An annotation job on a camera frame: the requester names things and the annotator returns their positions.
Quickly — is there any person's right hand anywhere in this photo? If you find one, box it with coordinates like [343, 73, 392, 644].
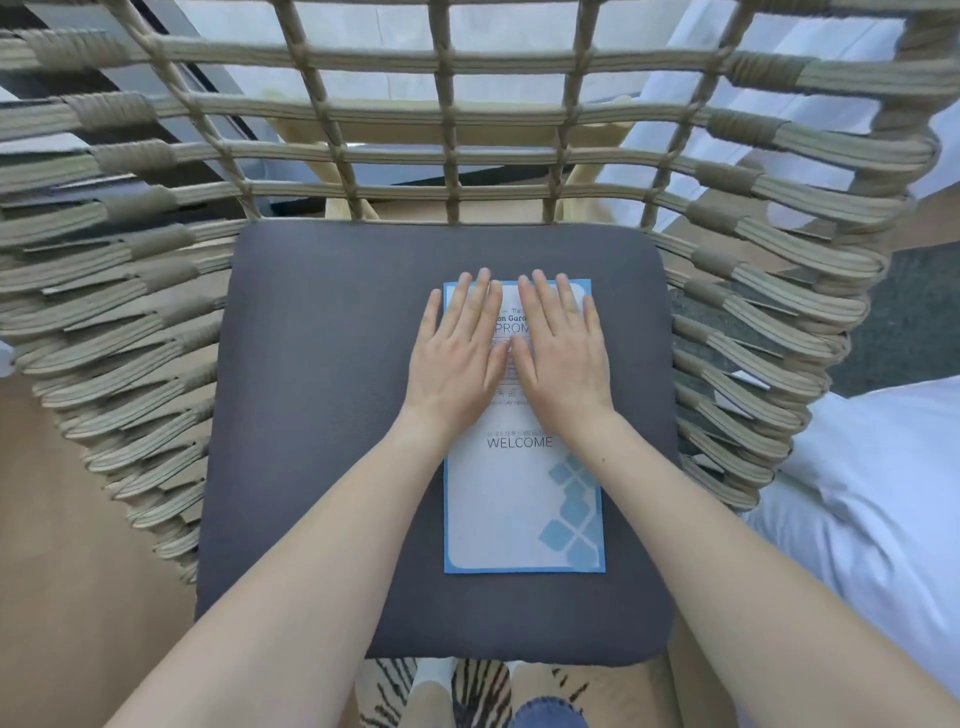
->
[510, 270, 618, 441]

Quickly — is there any person's left hand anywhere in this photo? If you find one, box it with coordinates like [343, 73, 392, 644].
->
[401, 267, 519, 441]

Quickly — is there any blue bordered white leaflet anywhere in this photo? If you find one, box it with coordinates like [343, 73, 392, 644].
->
[442, 279, 607, 576]

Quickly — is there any person's left forearm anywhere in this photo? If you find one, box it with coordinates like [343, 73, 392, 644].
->
[103, 408, 453, 728]

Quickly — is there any person's right forearm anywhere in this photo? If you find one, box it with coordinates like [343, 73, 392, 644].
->
[553, 408, 960, 728]

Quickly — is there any grey seat cushion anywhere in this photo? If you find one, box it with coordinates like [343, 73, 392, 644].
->
[193, 219, 682, 667]

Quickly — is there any white sock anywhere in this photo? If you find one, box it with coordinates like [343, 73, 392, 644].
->
[411, 658, 460, 708]

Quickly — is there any dark green carpet mat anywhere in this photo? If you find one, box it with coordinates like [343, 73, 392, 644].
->
[823, 241, 960, 400]

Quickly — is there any black striped rug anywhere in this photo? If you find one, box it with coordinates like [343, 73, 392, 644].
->
[354, 656, 676, 728]

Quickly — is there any white bed duvet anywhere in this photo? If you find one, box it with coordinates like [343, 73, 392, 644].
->
[738, 375, 960, 710]

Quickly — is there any white curtain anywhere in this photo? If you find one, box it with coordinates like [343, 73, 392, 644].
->
[596, 0, 960, 222]

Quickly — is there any beige woven rope chair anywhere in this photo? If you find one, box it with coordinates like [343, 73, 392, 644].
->
[0, 0, 960, 586]

